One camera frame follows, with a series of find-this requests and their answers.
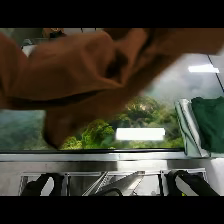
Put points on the brown T-shirt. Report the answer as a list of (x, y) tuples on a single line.
[(66, 66)]

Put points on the dark green garment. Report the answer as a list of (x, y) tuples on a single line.
[(210, 123)]

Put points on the silver frame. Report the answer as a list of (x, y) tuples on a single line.
[(100, 160)]

